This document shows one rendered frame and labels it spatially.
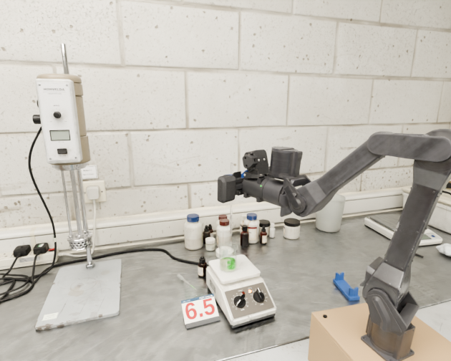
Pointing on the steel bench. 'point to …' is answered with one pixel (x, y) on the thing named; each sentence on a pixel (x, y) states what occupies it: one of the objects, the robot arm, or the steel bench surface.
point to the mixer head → (63, 120)
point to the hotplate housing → (227, 301)
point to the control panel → (248, 300)
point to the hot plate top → (244, 268)
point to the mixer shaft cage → (78, 239)
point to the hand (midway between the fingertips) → (233, 179)
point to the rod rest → (346, 287)
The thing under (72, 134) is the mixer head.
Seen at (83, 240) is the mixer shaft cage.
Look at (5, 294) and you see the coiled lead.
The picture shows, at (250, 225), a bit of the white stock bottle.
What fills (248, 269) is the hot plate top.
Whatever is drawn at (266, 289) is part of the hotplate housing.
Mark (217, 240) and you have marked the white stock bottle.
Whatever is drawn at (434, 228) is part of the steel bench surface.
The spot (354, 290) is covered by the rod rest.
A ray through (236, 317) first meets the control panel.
